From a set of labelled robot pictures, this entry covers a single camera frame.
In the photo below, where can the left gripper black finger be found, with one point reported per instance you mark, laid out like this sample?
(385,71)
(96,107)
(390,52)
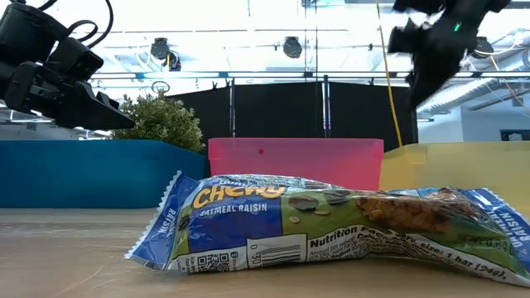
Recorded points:
(91,113)
(108,100)

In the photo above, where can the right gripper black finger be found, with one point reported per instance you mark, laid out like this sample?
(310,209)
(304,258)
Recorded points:
(424,91)

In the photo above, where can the oatmeal raisin granola bar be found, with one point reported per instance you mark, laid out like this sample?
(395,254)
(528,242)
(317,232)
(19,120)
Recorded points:
(331,232)

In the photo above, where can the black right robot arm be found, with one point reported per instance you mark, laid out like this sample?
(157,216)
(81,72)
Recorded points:
(480,6)

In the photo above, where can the black hanging ceiling lamp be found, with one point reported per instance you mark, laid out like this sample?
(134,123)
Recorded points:
(292,46)
(163,51)
(483,46)

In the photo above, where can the teal plastic bin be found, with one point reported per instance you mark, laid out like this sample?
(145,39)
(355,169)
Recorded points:
(91,174)

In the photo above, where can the yellow plastic bin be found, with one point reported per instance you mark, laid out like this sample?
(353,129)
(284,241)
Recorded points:
(459,165)

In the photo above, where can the black backdrop panel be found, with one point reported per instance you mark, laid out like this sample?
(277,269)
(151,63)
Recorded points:
(281,109)

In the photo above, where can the pink plastic bin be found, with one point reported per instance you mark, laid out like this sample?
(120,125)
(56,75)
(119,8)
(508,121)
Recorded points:
(298,161)

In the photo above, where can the white ceiling duct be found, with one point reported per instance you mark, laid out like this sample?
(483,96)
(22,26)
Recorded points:
(468,97)

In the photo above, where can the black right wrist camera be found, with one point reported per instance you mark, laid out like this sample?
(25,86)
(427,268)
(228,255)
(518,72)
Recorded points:
(403,37)

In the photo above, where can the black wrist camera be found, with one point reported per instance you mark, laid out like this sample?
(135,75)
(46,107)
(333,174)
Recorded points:
(76,60)
(403,37)

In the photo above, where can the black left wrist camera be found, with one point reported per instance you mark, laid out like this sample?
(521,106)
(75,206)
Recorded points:
(76,60)

